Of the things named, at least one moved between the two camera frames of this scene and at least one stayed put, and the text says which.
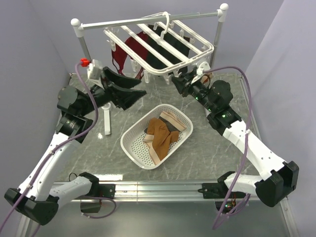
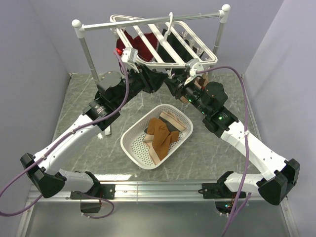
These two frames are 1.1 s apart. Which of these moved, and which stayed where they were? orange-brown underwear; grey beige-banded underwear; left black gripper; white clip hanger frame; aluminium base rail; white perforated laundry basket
Moved: left black gripper; white clip hanger frame
Stayed: white perforated laundry basket; aluminium base rail; grey beige-banded underwear; orange-brown underwear
